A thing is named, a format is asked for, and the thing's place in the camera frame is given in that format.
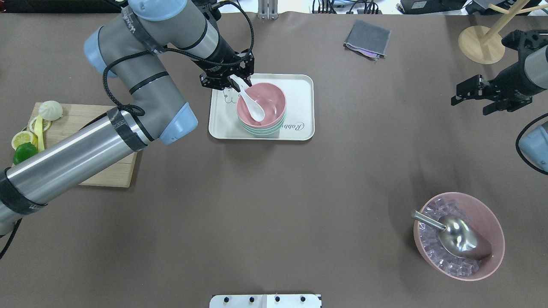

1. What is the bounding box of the yellow lemon slice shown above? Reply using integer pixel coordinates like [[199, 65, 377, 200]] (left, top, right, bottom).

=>
[[11, 130, 39, 150]]

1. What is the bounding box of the metal ice scoop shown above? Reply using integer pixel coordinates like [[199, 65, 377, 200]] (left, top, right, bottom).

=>
[[411, 210, 492, 261]]

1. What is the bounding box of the white column base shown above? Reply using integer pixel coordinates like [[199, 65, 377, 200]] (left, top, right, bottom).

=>
[[209, 294, 322, 308]]

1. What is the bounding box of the cream rabbit tray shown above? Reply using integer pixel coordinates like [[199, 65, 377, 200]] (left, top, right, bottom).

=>
[[208, 73, 315, 142]]

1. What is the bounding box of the wooden cutting board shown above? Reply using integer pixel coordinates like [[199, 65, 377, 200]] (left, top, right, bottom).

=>
[[28, 102, 138, 188]]

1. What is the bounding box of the white garlic bulb toy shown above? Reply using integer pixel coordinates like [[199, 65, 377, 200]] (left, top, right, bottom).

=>
[[39, 100, 63, 121]]

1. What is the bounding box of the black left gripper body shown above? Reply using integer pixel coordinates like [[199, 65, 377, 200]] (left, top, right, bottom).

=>
[[199, 35, 255, 90]]

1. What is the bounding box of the large pink bowl with ice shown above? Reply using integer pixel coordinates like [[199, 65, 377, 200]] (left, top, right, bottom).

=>
[[413, 192, 506, 282]]

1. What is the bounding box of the yellow plastic knife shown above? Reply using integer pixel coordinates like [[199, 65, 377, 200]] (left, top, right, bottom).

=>
[[34, 115, 45, 152]]

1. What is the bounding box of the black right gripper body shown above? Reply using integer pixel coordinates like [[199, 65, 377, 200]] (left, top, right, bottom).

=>
[[488, 64, 536, 113]]

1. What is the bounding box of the green lime toy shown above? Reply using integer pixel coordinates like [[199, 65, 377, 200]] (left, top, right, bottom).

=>
[[12, 142, 39, 165]]

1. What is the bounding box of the wooden mug tree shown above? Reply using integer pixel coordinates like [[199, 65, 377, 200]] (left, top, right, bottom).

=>
[[458, 0, 548, 65]]

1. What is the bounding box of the small pink bowl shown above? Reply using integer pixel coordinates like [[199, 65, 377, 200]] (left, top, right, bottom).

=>
[[236, 83, 286, 129]]

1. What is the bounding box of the white ceramic spoon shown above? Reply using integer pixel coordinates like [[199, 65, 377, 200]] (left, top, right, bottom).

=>
[[231, 76, 265, 122]]

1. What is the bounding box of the gray cloth pad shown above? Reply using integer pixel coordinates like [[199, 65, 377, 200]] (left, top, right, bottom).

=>
[[343, 20, 392, 61]]

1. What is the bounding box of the green bowl stack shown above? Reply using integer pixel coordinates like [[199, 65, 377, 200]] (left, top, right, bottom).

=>
[[239, 115, 286, 136]]

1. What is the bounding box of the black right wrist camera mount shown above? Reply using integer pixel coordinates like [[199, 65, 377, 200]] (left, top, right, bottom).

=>
[[501, 29, 548, 53]]

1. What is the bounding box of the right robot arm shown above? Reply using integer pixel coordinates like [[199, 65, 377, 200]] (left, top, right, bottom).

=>
[[450, 43, 547, 175]]

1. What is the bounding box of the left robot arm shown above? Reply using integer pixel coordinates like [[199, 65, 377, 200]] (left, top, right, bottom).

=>
[[1, 0, 254, 236]]

